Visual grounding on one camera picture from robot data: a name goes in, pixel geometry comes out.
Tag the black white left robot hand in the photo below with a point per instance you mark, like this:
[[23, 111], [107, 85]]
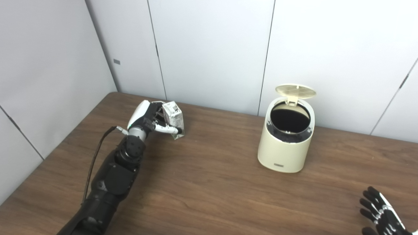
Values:
[[140, 114]]

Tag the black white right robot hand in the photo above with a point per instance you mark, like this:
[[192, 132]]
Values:
[[385, 218]]

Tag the white green milk carton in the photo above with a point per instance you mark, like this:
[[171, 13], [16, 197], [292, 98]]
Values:
[[174, 116]]

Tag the cream round bin lid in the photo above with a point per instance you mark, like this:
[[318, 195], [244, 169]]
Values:
[[295, 91]]

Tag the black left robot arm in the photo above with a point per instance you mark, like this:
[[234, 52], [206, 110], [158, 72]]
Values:
[[111, 182]]

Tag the cream-colored tabletop bin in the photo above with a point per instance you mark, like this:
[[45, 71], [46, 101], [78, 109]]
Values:
[[282, 150]]

